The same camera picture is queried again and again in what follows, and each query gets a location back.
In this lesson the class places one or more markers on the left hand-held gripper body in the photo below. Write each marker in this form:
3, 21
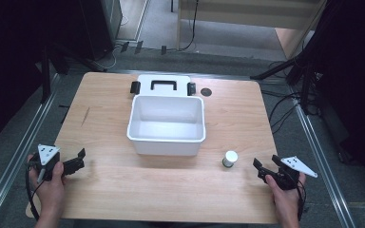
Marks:
48, 155

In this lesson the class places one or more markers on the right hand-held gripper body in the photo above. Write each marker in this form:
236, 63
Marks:
293, 172

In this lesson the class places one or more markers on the person's right hand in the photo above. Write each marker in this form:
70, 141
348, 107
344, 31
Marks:
283, 198

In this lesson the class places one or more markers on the person's left hand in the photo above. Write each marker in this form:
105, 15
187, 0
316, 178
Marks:
51, 190

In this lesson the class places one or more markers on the small white capped bottle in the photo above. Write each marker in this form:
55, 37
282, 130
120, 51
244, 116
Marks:
230, 158

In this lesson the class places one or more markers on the white plastic storage box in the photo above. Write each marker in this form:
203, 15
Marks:
166, 126

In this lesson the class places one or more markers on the dark round table grommet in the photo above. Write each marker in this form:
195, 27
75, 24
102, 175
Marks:
206, 92

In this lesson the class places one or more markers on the black tripod stand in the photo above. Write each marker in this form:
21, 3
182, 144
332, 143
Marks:
294, 68

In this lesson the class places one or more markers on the black cabinet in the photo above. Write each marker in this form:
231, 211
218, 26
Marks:
98, 28

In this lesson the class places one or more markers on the light wooden furniture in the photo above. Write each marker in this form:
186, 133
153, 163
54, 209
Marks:
240, 15

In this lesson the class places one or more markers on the aluminium floor rail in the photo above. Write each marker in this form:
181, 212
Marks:
323, 164
15, 152

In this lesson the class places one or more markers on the black floor bracket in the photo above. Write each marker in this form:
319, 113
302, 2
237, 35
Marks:
138, 47
163, 50
124, 47

